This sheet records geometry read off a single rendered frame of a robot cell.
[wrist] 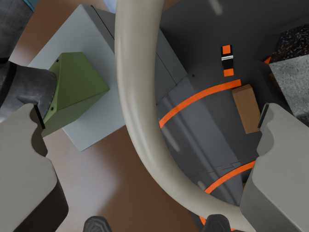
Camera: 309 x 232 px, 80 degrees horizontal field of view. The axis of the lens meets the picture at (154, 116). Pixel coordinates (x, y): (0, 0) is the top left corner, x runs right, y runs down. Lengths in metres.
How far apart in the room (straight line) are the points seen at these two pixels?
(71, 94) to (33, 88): 0.09
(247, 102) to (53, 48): 1.10
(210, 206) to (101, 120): 0.55
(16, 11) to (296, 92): 0.84
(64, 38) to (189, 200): 0.65
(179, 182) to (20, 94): 0.43
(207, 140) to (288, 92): 0.86
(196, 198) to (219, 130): 1.30
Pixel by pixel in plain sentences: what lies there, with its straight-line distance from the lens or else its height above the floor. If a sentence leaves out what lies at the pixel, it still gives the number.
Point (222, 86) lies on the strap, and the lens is 1.41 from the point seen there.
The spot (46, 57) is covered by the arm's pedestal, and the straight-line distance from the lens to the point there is 0.81.
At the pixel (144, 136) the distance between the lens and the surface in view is 0.16.
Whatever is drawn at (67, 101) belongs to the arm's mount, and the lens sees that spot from 0.52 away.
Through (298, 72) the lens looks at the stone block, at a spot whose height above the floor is 0.66.
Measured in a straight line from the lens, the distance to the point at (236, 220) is 0.30.
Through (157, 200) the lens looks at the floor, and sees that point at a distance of 2.09.
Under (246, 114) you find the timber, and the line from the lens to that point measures 1.36.
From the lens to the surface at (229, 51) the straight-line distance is 1.38.
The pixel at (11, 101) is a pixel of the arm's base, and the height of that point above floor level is 1.12.
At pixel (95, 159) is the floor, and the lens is 2.12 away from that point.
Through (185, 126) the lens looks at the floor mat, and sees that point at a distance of 1.53.
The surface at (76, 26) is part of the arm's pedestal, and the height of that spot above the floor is 0.85.
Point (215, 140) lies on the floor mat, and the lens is 1.56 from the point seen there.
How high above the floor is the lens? 1.41
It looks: 63 degrees down
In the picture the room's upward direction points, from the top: 138 degrees counter-clockwise
